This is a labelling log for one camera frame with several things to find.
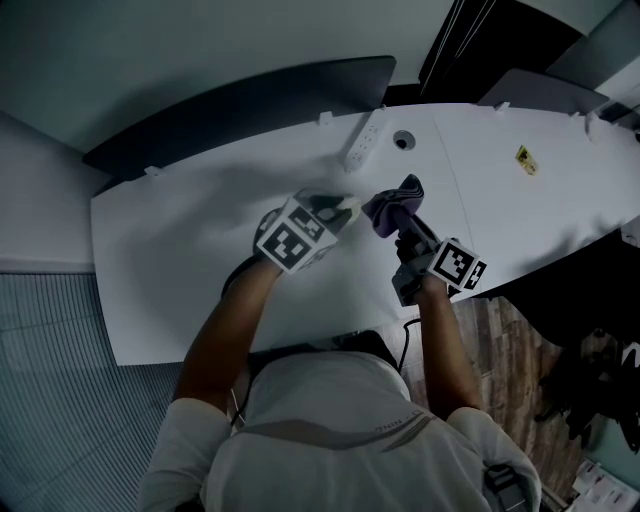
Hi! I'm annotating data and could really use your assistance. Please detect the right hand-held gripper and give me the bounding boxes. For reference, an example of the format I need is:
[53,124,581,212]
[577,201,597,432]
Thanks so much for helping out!
[390,212,489,307]

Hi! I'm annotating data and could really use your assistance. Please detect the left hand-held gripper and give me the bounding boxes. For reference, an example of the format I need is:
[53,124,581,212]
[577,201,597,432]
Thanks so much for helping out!
[253,187,357,277]

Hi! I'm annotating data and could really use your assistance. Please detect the small white cup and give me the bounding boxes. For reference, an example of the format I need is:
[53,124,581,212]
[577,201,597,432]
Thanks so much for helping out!
[339,193,362,226]

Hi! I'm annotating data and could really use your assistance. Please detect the grey purple cloth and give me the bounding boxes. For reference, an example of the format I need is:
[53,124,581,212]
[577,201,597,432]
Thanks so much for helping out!
[360,173,426,239]

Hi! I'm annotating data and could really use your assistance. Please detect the person's right forearm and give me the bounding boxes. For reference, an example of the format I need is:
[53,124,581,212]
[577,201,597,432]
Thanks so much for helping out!
[413,282,485,421]

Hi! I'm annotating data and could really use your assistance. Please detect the person's left forearm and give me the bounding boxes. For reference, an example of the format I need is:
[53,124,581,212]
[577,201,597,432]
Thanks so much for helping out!
[172,257,286,416]

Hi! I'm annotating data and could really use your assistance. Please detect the white power strip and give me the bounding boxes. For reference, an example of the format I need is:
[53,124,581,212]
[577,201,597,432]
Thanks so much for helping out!
[343,122,382,173]

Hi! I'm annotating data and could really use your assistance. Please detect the person's black shorts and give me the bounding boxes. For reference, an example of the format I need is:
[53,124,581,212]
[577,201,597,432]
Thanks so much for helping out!
[327,329,401,374]

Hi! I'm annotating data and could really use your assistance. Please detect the small yellow card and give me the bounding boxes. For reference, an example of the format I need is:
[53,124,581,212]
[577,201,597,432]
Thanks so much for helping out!
[514,144,540,176]

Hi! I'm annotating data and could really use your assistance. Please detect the long dark desk divider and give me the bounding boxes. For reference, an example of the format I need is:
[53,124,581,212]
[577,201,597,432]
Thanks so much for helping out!
[82,54,398,176]

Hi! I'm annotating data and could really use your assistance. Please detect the black office chair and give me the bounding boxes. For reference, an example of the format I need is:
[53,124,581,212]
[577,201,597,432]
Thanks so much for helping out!
[537,327,640,446]
[504,227,640,351]

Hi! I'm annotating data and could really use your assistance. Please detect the short dark desk divider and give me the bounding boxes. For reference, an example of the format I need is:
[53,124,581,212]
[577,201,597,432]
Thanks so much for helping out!
[477,68,611,114]

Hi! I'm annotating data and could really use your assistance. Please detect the person's white shirt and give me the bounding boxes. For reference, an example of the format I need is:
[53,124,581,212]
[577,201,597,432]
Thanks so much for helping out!
[137,349,544,512]

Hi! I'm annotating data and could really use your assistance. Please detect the white boxes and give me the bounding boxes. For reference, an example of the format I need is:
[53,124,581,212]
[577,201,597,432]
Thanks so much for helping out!
[569,459,640,512]

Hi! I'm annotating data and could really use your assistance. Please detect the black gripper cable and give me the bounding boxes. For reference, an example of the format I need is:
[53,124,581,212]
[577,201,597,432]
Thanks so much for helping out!
[397,318,424,374]

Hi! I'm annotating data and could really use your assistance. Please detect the grey shoulder strap buckle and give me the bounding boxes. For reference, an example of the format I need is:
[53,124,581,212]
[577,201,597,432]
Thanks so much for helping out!
[482,462,526,512]

